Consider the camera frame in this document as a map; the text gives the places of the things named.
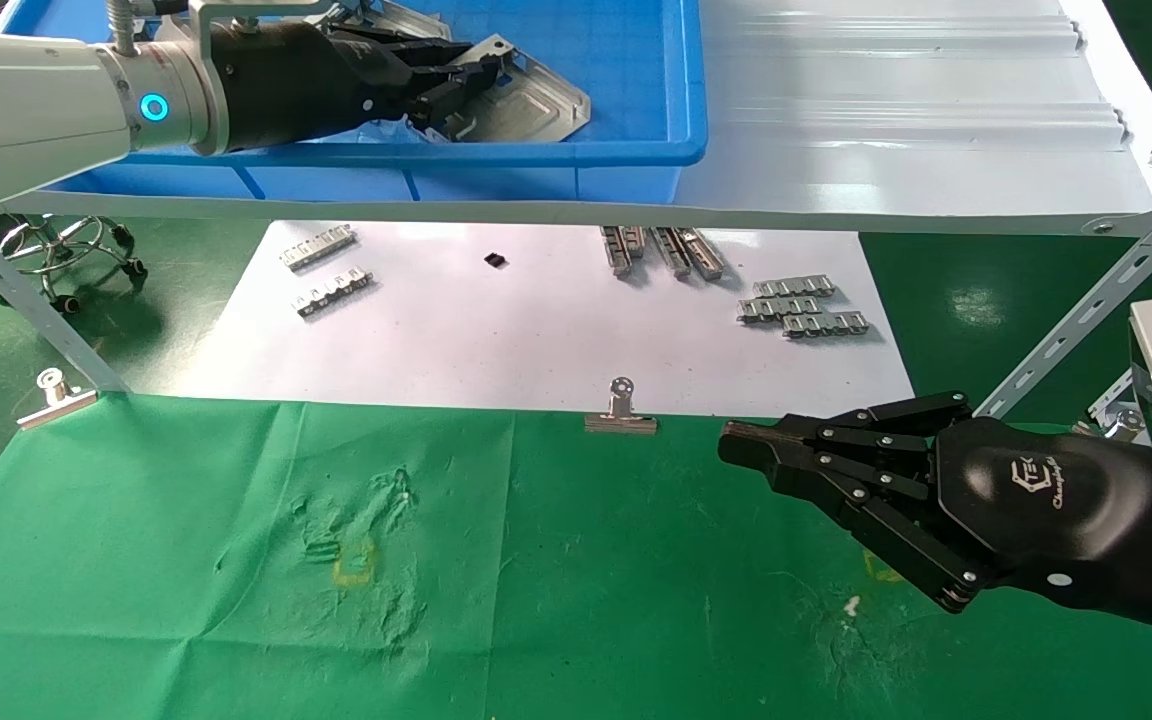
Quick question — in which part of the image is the green cloth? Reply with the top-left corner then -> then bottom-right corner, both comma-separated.
0,392 -> 1152,720

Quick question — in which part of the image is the perforated grey shelf strut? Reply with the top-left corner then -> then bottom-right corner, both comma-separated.
996,175 -> 1152,406
0,212 -> 132,393

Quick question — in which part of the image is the silver binder clip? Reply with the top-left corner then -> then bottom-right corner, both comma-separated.
585,376 -> 659,436
16,368 -> 99,431

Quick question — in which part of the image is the chrome stool base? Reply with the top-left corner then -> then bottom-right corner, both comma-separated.
0,215 -> 147,313

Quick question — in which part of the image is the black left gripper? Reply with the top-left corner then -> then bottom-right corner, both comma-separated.
204,20 -> 519,153

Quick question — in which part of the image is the blue plastic tray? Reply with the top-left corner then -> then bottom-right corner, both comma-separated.
0,0 -> 710,206

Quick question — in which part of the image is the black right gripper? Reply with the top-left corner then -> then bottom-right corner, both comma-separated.
718,392 -> 1152,641

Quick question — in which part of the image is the silver metal bracket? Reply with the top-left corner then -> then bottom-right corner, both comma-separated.
1086,372 -> 1152,443

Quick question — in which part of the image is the small metal clip strip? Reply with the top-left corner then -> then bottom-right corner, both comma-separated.
279,224 -> 358,273
736,296 -> 822,325
293,266 -> 375,319
753,277 -> 837,299
782,311 -> 871,340

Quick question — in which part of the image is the stamped metal bracket part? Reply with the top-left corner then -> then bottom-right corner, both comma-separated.
336,0 -> 453,43
436,33 -> 592,144

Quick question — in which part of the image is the white paper sheet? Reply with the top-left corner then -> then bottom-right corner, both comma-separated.
168,220 -> 917,421

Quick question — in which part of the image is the white metal shelf board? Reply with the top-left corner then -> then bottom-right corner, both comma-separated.
0,0 -> 1152,238

